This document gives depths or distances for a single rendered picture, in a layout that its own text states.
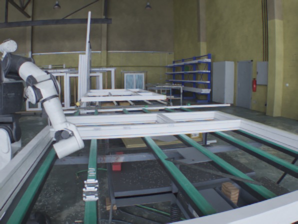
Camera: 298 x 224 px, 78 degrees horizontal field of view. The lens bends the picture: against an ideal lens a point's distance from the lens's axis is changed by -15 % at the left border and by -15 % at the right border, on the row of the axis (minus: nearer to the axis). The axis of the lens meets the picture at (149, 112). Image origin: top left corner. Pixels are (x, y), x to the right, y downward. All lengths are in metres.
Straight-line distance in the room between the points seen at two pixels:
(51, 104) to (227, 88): 9.89
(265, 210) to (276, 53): 7.75
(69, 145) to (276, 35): 7.90
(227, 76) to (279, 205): 9.99
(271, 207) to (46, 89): 0.86
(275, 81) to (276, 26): 1.93
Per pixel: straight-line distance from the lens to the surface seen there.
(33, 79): 0.94
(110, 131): 1.39
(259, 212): 0.56
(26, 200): 0.76
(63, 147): 0.90
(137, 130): 1.41
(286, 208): 0.62
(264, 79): 8.76
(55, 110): 0.90
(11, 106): 1.30
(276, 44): 8.25
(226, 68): 10.46
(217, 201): 1.05
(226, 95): 10.48
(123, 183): 1.40
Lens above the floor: 1.24
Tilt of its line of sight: 9 degrees down
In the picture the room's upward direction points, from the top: straight up
